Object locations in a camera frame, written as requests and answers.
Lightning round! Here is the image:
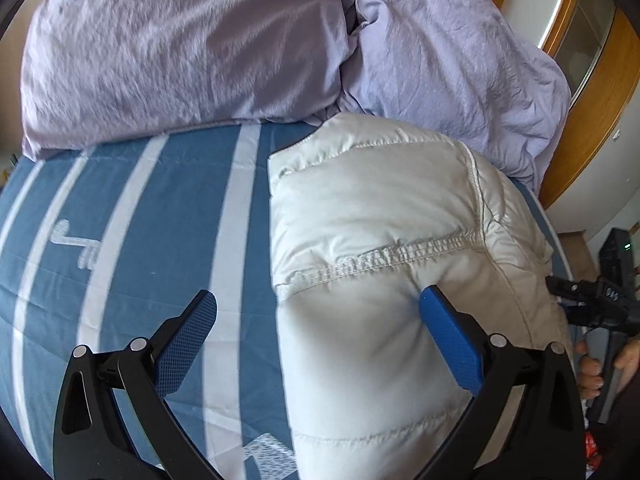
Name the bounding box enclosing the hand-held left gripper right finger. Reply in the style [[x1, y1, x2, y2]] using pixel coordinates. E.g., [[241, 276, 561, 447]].
[[419, 285, 586, 480]]

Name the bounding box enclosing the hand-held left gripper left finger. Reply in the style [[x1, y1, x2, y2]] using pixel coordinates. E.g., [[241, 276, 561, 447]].
[[52, 290, 221, 480]]

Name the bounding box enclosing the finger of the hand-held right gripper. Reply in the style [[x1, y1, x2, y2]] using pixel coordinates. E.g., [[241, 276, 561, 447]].
[[545, 275, 587, 307], [559, 305, 591, 327]]

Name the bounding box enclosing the cream quilted down jacket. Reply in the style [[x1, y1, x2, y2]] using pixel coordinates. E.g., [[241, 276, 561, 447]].
[[267, 112, 577, 480]]

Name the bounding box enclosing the person's right hand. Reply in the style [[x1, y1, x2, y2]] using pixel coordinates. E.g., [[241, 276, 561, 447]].
[[574, 336, 640, 402]]

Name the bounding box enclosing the blue white-striped bed sheet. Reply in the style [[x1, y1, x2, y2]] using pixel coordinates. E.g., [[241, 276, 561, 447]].
[[0, 121, 571, 480]]

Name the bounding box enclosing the wooden bed headboard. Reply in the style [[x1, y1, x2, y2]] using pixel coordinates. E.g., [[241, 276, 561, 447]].
[[450, 0, 640, 211]]

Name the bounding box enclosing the lavender pillow, left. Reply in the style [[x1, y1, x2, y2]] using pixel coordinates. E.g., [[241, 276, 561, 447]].
[[20, 0, 362, 162]]

